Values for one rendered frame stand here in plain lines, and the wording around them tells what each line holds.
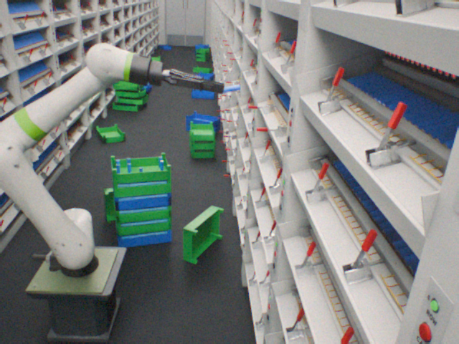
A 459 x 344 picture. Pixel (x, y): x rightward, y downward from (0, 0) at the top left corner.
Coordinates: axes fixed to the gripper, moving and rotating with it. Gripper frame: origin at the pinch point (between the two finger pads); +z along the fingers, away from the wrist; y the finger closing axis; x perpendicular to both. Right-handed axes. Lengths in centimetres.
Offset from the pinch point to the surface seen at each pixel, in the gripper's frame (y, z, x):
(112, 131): 263, -70, 121
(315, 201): -57, 23, 8
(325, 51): -39.4, 20.5, -21.6
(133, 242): 65, -20, 109
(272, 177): -0.9, 27.9, 26.8
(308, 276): -57, 28, 27
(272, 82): 30.6, 24.7, -0.7
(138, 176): 66, -24, 69
